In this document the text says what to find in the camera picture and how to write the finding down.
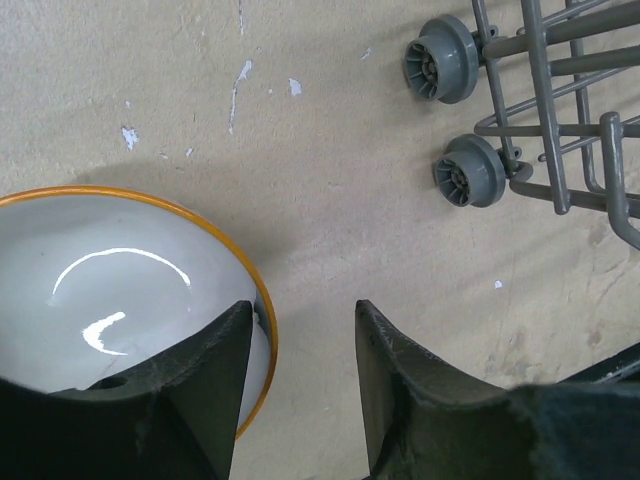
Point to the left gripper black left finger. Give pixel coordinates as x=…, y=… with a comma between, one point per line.
x=173, y=416

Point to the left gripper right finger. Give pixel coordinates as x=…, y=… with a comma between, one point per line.
x=426, y=419

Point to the beige white bowl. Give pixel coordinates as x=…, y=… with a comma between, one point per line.
x=95, y=280

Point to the grey wire dish rack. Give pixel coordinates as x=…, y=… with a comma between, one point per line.
x=539, y=141

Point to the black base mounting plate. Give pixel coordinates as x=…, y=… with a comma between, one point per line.
x=621, y=367

